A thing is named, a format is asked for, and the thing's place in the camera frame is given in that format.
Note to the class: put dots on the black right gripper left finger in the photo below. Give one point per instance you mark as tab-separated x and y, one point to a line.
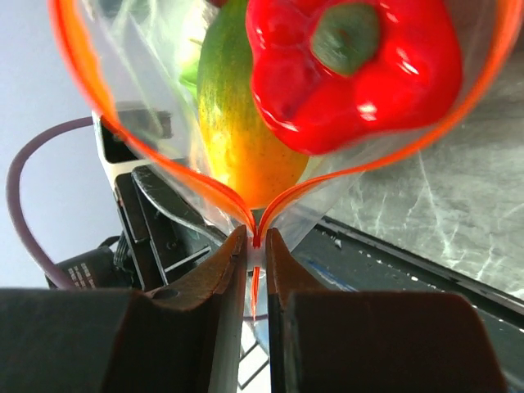
184	337

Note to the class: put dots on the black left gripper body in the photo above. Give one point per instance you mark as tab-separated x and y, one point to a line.
162	236

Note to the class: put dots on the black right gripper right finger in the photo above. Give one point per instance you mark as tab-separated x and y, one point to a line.
321	340

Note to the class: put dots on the green orange mango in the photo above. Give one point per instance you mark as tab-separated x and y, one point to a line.
242	152

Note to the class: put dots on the white cauliflower with leaves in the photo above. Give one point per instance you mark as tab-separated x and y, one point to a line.
189	65

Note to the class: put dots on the clear zip top bag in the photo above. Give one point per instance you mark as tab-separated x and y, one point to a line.
451	191

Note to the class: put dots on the red bell pepper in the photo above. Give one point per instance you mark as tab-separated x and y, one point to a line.
329	73

